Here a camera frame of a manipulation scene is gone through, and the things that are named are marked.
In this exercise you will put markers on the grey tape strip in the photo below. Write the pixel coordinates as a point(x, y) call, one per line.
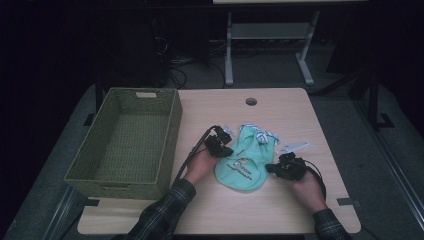
point(346, 201)

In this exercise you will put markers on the mint green small garment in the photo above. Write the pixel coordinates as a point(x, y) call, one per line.
point(241, 166)

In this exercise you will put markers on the green woven basket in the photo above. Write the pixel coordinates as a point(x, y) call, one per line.
point(126, 146)

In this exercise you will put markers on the aluminium floor rail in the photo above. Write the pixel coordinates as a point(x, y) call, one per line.
point(398, 181)

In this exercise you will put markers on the black floor bracket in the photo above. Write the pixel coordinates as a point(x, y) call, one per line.
point(383, 121)

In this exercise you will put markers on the person's right hand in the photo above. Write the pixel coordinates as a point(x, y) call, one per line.
point(310, 191)

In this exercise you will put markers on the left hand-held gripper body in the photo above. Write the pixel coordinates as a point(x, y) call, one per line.
point(218, 141)

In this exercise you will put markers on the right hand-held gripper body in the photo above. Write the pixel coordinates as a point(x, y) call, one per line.
point(291, 165)

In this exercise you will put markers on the white metal stand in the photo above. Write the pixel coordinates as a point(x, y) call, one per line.
point(266, 31)

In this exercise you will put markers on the person's left hand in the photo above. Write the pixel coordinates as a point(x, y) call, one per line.
point(200, 165)

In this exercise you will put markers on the dark metal stand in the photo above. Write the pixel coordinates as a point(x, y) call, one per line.
point(372, 96)

